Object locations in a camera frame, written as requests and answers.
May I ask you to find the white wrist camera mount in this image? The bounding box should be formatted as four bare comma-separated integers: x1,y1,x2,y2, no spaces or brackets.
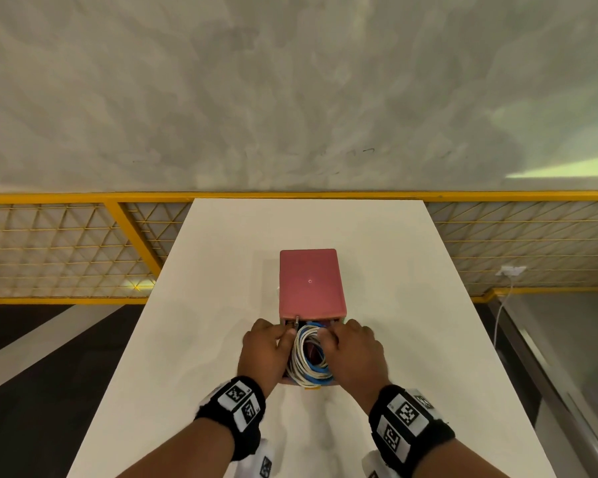
361,450,397,478
241,438,275,478

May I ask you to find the yellow wire mesh fence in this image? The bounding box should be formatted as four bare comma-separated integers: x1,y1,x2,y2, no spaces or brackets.
0,191,598,305

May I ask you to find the person's left forearm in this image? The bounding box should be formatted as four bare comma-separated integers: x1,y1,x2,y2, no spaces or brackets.
117,418,236,478

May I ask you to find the pink drawer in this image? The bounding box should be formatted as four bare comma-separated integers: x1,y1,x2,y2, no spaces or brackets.
280,318,341,390

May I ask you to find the white power cord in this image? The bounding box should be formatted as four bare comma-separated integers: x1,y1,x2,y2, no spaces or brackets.
493,275,517,345

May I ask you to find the grey metal rail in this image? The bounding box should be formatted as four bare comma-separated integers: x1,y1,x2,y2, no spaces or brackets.
484,292,598,478

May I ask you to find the blue coiled cable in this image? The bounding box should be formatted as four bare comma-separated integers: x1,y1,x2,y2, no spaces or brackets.
303,321,332,371

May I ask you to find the person's left hand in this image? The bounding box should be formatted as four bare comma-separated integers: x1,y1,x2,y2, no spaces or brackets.
237,318,298,398

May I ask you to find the black wristband with marker tags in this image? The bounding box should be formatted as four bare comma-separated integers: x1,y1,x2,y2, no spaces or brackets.
368,384,455,478
195,375,267,461

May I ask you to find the person's right hand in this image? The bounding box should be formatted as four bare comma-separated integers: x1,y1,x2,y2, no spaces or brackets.
316,318,392,415

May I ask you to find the person's right forearm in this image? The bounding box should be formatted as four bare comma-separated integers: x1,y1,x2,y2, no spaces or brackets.
413,437,510,478

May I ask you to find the white cable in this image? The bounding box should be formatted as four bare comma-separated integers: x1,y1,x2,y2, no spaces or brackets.
286,316,335,387

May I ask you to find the pink drawer box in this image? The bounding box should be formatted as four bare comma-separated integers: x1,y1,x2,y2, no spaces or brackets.
278,249,348,328

